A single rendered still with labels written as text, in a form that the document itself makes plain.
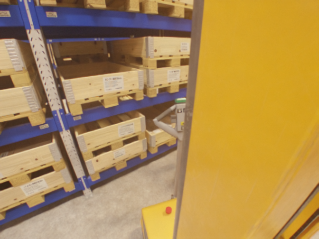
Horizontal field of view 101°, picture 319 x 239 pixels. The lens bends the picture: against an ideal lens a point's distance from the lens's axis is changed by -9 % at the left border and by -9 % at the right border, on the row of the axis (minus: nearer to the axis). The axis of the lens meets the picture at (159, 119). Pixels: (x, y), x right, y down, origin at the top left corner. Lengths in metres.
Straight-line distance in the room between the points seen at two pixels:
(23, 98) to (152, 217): 1.30
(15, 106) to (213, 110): 1.50
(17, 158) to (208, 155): 1.70
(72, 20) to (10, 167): 1.40
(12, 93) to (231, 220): 1.52
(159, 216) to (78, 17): 1.60
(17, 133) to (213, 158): 1.66
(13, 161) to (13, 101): 0.57
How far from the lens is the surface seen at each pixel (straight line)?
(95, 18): 1.60
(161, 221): 1.00
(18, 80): 1.52
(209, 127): 0.19
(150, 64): 1.76
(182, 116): 1.09
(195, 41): 0.22
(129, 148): 1.98
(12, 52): 1.49
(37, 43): 1.54
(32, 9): 1.56
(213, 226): 0.26
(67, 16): 1.56
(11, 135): 1.75
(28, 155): 1.76
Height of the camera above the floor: 1.78
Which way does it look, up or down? 28 degrees down
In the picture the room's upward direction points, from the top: straight up
